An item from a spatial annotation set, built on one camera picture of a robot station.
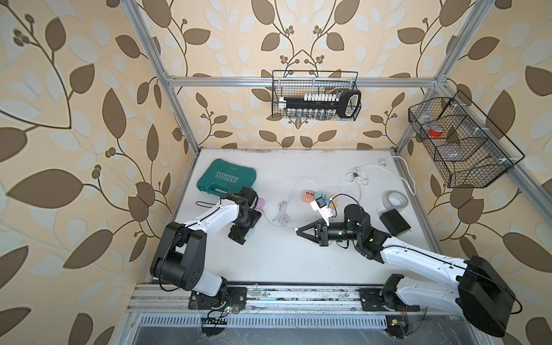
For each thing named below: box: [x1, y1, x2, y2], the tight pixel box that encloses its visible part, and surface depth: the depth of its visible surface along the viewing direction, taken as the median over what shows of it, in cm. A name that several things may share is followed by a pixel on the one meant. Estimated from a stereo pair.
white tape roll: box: [382, 189, 409, 213], surface depth 100 cm
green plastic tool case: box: [196, 158, 257, 197], surface depth 106 cm
